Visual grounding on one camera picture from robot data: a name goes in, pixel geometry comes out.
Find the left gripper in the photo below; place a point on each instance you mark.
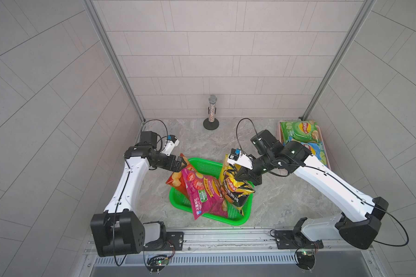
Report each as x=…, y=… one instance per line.
x=175, y=167

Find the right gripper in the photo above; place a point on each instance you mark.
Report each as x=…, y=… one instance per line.
x=251, y=175

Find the small red chips bag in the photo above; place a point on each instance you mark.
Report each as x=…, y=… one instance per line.
x=176, y=180

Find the black chips bag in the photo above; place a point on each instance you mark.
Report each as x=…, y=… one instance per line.
x=236, y=192

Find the yellow chips bag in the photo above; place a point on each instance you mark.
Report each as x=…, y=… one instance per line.
x=225, y=170

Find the pink plastic basket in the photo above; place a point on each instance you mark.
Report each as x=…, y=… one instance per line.
x=281, y=139

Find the green plastic basket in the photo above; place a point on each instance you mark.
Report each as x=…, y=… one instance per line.
x=207, y=167

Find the green cucumber chips bag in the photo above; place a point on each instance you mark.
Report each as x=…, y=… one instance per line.
x=301, y=131

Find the light blue chips bag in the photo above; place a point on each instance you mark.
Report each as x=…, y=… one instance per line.
x=318, y=151

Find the magenta tomato chips bag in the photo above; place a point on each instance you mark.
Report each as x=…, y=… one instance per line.
x=204, y=194

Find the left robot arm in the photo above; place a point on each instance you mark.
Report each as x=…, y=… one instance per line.
x=118, y=231

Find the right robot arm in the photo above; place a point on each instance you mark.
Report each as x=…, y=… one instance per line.
x=359, y=222

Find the microphone-like stand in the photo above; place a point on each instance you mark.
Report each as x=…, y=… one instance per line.
x=211, y=123

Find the left circuit board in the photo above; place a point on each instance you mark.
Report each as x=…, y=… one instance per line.
x=157, y=263

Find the circuit board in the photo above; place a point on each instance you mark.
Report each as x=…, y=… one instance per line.
x=305, y=260
x=157, y=263

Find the right circuit board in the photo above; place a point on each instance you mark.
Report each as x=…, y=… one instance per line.
x=305, y=260

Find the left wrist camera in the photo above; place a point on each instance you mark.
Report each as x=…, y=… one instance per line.
x=171, y=142

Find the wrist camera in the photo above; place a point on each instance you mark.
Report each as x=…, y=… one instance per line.
x=239, y=157
x=171, y=142

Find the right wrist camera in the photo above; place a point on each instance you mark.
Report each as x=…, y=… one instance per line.
x=239, y=157

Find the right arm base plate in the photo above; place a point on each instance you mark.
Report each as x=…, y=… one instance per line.
x=288, y=239

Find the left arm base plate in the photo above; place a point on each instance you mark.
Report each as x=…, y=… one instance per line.
x=173, y=240

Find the aluminium front rail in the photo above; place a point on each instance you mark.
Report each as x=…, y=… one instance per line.
x=231, y=246

